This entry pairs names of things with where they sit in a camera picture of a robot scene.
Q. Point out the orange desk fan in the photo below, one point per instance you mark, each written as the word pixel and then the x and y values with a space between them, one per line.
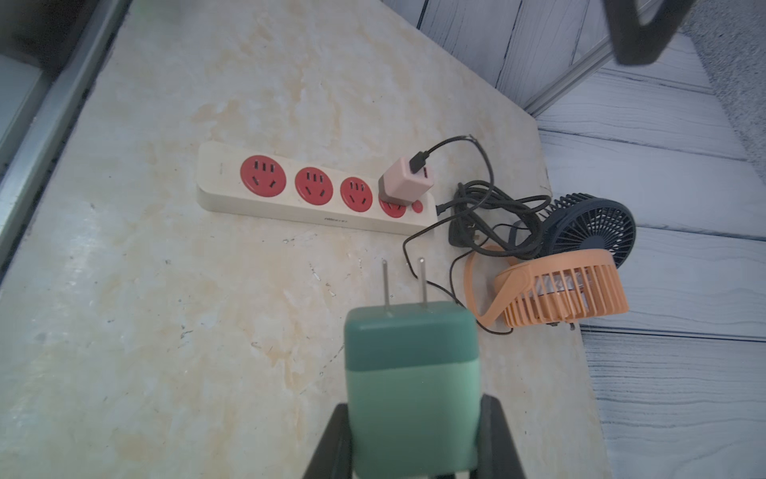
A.
pixel 563 288

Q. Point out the dark blue desk fan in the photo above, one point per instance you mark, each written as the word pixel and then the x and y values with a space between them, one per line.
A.
pixel 579 221

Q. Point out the pink USB charger plug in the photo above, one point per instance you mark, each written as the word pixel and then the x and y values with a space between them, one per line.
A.
pixel 400 186

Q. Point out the white red power strip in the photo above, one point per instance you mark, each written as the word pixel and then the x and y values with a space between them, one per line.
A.
pixel 238 182

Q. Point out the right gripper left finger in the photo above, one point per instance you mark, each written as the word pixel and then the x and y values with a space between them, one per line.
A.
pixel 332 458

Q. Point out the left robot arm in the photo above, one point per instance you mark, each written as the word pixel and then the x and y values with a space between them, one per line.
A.
pixel 637 44

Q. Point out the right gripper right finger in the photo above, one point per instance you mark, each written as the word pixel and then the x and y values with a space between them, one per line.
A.
pixel 498 457

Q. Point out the green USB charger plug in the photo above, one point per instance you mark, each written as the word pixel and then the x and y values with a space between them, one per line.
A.
pixel 413 379

